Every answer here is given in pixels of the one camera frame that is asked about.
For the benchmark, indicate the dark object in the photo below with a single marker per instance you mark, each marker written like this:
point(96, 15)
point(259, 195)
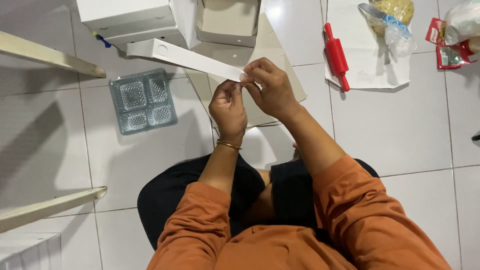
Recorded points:
point(476, 136)

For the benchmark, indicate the clear plastic compartment tray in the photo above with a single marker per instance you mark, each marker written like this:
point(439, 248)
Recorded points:
point(143, 100)

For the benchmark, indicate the red rolling pin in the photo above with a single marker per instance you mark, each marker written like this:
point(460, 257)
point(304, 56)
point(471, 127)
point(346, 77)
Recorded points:
point(336, 56)

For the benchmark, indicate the person's left hand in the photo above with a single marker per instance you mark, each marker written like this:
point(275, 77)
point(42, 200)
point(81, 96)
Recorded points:
point(228, 116)

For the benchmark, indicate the stack of closed white boxes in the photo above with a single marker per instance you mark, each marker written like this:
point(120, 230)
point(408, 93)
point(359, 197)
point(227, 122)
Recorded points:
point(125, 17)

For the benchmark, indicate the red food packet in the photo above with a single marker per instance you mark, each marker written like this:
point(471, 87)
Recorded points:
point(448, 56)

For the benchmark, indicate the person's black trousers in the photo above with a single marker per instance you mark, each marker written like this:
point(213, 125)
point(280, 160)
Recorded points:
point(176, 198)

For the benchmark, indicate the flat cardboard box sheets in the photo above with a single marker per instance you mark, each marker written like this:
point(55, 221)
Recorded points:
point(273, 52)

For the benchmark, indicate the white paper sheet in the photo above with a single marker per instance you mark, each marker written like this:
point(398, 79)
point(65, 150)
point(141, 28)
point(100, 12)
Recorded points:
point(369, 69)

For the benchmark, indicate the white plastic bag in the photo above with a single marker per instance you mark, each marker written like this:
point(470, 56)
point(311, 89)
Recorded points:
point(463, 22)

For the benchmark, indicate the person's right hand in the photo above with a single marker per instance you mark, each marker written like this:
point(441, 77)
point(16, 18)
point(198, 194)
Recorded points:
point(275, 92)

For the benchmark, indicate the open white cardboard box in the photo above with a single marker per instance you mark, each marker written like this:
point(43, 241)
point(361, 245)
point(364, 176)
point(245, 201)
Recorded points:
point(227, 18)

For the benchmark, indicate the person's orange shirt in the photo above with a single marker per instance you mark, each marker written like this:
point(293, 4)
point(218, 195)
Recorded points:
point(356, 225)

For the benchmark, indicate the white plastic container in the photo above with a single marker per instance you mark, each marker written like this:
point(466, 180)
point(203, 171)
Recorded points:
point(28, 251)

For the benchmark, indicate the blue and yellow pen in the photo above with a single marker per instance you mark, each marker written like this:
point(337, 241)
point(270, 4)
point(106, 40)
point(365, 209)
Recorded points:
point(102, 39)

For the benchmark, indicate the white cardboard box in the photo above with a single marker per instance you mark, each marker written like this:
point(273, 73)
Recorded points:
point(180, 56)
point(227, 18)

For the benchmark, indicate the clear plastic bag of dough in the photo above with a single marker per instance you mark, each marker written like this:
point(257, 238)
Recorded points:
point(395, 13)

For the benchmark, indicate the cream furniture leg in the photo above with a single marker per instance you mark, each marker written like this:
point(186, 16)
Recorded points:
point(48, 206)
point(48, 56)

